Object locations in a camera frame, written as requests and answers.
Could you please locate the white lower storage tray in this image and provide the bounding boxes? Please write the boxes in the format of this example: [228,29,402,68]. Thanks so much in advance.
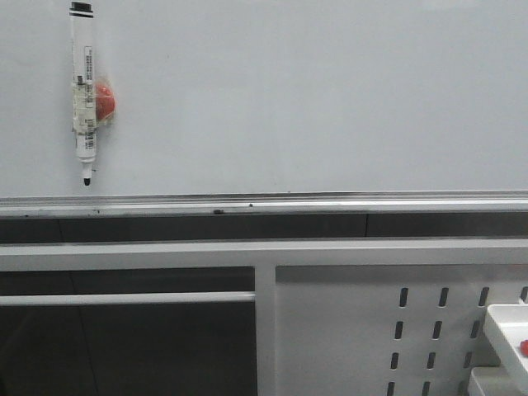
[468,367,518,396]

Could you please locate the white upper storage tray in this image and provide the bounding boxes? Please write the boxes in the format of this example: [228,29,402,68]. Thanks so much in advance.
[483,304,527,395]

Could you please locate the red round magnet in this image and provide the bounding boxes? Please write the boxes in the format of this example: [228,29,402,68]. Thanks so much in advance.
[95,78,116,123]

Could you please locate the white whiteboard stand frame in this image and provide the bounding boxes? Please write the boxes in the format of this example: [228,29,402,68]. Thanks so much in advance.
[1,238,527,395]

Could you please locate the large whiteboard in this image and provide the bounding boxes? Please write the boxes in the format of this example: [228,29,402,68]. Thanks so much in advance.
[1,1,527,216]

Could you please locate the white black-tip whiteboard marker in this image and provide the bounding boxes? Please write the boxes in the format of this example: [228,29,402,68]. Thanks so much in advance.
[69,1,97,186]

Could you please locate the white storage tray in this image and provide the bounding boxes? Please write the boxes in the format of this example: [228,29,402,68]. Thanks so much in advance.
[468,367,518,396]
[483,304,527,395]

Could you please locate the red-capped marker in tray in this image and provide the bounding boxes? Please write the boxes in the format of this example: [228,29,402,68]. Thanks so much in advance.
[519,340,528,357]

